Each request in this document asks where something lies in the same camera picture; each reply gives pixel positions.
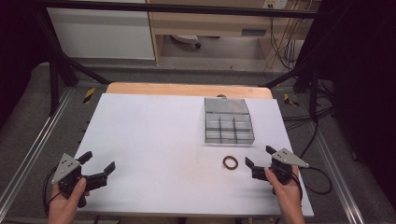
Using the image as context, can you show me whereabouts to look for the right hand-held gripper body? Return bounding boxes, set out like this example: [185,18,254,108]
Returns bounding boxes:
[269,147,310,196]

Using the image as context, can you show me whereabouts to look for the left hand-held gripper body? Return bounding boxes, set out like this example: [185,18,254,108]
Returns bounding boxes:
[50,152,91,209]

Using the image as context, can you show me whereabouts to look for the brown rubber ring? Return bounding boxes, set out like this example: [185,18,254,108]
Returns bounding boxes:
[221,155,240,171]

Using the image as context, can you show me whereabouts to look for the clear plastic compartment box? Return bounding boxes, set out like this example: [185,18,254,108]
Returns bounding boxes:
[204,96,256,147]

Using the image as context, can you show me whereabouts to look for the person's right hand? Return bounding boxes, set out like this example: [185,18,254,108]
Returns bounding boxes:
[263,165,304,217]

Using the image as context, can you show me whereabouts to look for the person's left hand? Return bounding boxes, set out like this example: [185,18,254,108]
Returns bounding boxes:
[47,176,91,224]

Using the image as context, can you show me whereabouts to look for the yellow black tape marker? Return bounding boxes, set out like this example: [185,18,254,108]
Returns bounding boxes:
[82,87,96,105]
[283,92,301,107]

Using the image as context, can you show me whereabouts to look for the white board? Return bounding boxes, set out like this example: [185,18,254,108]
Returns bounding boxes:
[75,92,316,218]

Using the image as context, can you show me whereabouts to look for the wooden table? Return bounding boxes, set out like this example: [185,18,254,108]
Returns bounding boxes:
[105,81,275,100]

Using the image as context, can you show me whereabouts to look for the white cabinet panel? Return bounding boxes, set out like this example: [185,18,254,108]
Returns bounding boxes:
[46,7,156,62]

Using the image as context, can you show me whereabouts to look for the light wooden desk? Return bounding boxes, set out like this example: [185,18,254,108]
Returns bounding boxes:
[146,0,321,66]

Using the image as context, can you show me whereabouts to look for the white chair base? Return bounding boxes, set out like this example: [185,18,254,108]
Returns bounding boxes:
[170,34,203,49]

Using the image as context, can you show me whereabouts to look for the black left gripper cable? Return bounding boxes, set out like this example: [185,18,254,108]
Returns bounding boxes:
[42,167,64,217]

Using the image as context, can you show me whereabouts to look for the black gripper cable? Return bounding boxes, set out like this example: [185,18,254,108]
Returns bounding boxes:
[290,165,332,207]
[42,167,64,217]

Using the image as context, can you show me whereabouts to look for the aluminium rail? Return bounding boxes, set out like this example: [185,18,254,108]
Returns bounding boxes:
[0,88,75,216]
[311,123,366,224]

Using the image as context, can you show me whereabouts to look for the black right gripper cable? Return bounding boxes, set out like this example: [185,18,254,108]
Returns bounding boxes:
[290,165,332,207]

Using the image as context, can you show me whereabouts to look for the black floor cables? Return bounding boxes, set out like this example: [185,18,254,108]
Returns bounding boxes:
[281,79,335,159]

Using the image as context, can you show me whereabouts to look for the black metal frame stand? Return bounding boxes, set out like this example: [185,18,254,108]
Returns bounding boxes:
[261,46,323,123]
[33,5,111,117]

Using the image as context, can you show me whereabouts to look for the hanging cable bundle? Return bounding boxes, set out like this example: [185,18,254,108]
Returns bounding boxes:
[268,8,312,72]

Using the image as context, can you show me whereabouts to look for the white wall socket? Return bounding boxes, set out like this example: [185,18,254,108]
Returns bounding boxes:
[262,0,289,10]

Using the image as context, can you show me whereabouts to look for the black metal frame crossbar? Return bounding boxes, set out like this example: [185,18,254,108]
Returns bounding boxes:
[42,0,332,19]

